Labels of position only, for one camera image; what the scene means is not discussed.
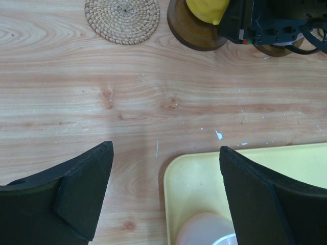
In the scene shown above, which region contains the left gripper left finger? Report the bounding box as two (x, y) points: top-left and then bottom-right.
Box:
(1, 141), (113, 244)

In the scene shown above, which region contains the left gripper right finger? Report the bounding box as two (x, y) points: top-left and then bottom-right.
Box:
(219, 146), (326, 244)

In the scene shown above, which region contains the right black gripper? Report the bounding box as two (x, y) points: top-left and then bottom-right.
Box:
(217, 0), (326, 45)

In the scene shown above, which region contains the yellow glass mug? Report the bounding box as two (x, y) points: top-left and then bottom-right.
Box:
(186, 0), (230, 25)

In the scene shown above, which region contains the dark brown coaster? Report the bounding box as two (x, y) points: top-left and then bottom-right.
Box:
(167, 0), (227, 52)
(254, 38), (304, 57)

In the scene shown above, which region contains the dark brown coaster back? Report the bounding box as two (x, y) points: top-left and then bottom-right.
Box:
(167, 0), (227, 52)

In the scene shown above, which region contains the pink ceramic mug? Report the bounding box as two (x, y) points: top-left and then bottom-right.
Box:
(176, 212), (238, 245)

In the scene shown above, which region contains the woven coaster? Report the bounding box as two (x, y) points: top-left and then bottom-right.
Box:
(84, 0), (160, 45)

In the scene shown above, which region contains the yellow plastic tray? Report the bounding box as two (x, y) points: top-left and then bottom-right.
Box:
(163, 143), (326, 244)

